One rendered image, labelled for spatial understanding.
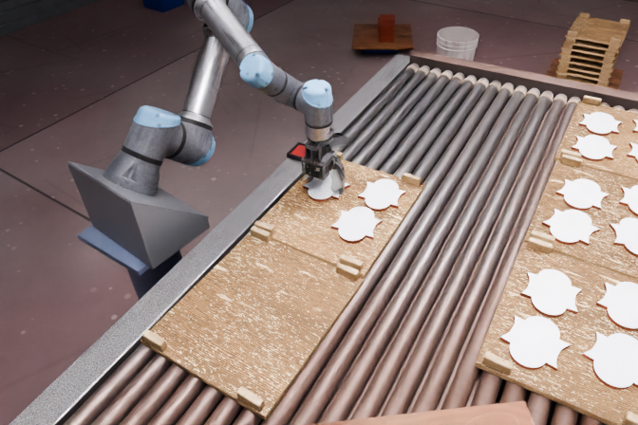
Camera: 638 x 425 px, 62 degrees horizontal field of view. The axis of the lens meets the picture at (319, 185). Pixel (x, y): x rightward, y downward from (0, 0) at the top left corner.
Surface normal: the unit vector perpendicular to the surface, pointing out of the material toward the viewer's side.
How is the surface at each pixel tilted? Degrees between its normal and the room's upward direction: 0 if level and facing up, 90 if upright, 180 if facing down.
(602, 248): 0
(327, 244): 0
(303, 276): 0
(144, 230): 90
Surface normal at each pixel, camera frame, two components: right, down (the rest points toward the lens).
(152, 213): 0.78, 0.37
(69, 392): -0.04, -0.78
